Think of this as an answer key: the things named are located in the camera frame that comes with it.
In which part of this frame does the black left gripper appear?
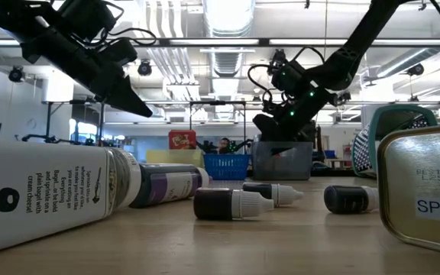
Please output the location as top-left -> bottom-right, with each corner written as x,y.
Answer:
21,27 -> 154,118

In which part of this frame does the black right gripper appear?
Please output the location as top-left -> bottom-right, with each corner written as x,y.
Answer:
253,86 -> 339,157

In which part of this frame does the red Froot Loops box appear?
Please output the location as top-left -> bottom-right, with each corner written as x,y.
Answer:
168,129 -> 197,150

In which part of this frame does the grey translucent plastic bin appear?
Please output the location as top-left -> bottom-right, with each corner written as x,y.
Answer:
251,141 -> 315,181

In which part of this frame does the person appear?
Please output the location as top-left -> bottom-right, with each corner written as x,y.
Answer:
218,137 -> 233,154

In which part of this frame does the blue plastic bin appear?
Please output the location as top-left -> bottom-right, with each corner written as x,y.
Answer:
203,153 -> 251,181

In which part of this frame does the small white-capped dropper bottle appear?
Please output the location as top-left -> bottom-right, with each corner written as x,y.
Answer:
323,184 -> 380,215
192,187 -> 275,222
241,182 -> 304,209

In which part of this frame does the yellow plastic bin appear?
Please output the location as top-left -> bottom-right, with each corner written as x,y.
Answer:
145,148 -> 205,168

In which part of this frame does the teal-framed metal box grater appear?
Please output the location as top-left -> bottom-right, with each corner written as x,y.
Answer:
351,104 -> 438,180

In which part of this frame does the purple-label dark extract bottle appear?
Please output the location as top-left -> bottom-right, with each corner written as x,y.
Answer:
130,163 -> 210,209

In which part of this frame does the overhead beam with light strips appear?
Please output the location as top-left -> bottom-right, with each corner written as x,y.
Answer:
0,37 -> 440,48

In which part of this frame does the white-label bagel seasoning jar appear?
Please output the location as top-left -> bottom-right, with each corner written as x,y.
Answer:
0,137 -> 143,257

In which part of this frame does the gold spice tin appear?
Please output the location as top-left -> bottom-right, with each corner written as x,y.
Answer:
376,122 -> 440,257

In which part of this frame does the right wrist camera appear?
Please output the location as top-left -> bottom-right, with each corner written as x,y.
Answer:
260,97 -> 282,115

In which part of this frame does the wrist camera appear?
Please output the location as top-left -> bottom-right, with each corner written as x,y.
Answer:
58,0 -> 117,42
260,97 -> 282,115

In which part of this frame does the black ceiling-mounted camera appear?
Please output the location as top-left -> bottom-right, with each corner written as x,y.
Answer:
8,66 -> 25,83
337,90 -> 353,106
406,63 -> 425,77
137,60 -> 154,77

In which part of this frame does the black background workstation frame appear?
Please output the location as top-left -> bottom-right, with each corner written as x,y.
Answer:
42,98 -> 345,144

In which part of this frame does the black overhead rig camera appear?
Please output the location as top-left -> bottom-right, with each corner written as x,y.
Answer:
269,48 -> 287,65

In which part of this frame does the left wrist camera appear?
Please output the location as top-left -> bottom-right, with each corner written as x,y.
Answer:
58,0 -> 117,42

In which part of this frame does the silver ceiling air duct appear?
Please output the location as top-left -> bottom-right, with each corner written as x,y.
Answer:
200,0 -> 257,100

